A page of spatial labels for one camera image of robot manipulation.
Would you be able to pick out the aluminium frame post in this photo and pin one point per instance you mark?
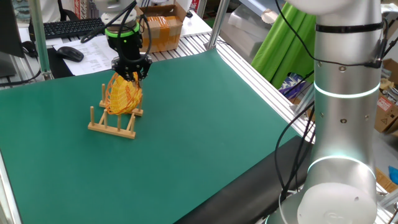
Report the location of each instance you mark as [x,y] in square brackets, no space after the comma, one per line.
[217,25]
[40,40]
[306,101]

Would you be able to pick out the black computer monitor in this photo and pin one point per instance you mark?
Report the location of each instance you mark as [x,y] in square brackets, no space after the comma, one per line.
[9,28]

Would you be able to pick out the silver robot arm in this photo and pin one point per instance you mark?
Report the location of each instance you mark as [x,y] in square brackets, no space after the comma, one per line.
[342,124]

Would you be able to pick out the blue white patterned bag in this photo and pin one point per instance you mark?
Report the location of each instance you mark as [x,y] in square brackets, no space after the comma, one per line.
[292,85]

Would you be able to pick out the person in white shirt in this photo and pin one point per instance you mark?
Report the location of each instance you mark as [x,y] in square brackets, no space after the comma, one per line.
[49,9]

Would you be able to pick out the black mouse pad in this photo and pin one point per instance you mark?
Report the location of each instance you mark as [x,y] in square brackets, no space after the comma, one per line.
[59,68]

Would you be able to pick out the open cardboard storage box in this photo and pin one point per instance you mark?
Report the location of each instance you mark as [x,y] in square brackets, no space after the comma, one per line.
[385,115]

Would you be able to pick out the wooden dish rack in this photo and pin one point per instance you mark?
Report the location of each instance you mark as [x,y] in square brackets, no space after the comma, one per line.
[112,130]

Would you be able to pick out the green table mat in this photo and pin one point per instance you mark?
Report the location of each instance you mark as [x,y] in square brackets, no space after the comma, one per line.
[155,155]

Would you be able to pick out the taped cardboard box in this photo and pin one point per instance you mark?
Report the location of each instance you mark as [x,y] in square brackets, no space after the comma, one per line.
[164,31]

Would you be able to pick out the black office chair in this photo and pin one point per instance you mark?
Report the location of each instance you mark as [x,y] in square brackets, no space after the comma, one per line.
[63,12]

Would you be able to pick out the black computer mouse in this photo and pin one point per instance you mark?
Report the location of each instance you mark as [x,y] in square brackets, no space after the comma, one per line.
[71,54]

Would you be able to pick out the black rounded desk object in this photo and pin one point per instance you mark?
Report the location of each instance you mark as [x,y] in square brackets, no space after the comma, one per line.
[30,49]

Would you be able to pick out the red white patterned board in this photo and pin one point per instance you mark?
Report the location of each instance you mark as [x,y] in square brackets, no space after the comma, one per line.
[81,8]

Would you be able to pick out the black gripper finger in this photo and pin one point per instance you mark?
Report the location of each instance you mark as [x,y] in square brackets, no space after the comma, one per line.
[143,67]
[122,70]

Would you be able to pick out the black computer keyboard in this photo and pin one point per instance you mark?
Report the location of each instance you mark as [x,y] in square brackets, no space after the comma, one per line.
[68,28]

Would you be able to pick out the bright green cloth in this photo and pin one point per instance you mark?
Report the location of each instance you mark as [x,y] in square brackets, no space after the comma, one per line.
[280,56]

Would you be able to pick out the orange yellow woven basket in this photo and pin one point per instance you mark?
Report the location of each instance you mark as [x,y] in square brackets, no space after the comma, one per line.
[121,96]

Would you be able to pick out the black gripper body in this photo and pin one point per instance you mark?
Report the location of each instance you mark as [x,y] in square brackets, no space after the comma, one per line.
[127,48]

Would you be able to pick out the blue plastic object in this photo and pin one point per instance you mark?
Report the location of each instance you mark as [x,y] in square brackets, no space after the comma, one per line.
[394,175]

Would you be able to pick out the printed white paper sheet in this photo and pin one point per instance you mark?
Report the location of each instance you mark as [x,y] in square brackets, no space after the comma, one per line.
[90,53]

